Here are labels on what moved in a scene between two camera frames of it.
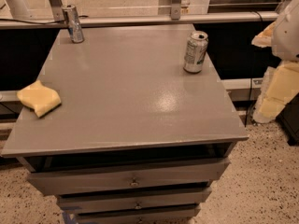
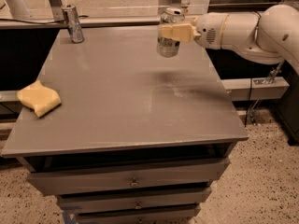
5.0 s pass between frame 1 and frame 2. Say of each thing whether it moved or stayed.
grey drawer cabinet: stayed
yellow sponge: stayed
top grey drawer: stayed
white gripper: moved
